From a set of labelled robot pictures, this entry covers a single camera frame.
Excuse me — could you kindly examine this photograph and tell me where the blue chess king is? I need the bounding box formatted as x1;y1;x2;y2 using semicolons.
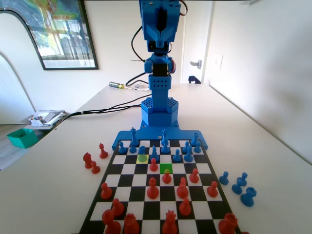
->
129;126;139;147

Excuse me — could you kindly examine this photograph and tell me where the blue chess bishop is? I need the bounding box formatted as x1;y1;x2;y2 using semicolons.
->
160;137;171;154
150;145;159;163
183;145;194;163

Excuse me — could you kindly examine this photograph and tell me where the red chess bishop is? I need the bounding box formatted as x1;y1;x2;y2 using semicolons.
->
98;143;109;159
147;177;160;199

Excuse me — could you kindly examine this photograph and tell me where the black white chess board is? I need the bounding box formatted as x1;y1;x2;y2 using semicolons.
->
78;139;242;234

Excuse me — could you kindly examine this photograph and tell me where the red chess queen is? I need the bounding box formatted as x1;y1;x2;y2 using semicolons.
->
161;209;178;234

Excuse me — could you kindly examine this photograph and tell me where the white plastic packet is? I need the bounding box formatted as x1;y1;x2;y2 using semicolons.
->
126;82;151;92

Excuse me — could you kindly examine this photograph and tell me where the blue table clamp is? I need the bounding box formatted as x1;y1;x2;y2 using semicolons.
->
188;75;203;85

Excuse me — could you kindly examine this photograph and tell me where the white door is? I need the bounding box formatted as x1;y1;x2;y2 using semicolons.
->
180;0;215;85

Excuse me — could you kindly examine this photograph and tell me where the stack of papers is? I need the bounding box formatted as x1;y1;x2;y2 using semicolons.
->
28;109;66;127

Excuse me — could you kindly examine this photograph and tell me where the black framed picture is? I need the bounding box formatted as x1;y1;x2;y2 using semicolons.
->
23;0;99;71

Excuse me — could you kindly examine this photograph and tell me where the green plastic bin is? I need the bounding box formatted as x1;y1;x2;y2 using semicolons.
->
6;128;39;149

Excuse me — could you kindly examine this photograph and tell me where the white arched panel black edge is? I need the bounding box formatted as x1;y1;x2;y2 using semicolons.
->
0;9;46;125

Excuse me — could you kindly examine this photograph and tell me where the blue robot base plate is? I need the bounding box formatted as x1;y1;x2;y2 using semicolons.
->
111;121;209;151

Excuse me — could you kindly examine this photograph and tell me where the yellow green handled screwdriver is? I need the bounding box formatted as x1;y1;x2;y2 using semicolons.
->
108;81;137;91

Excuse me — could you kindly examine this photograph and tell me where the white light switch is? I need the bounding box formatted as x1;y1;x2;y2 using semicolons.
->
214;54;224;71

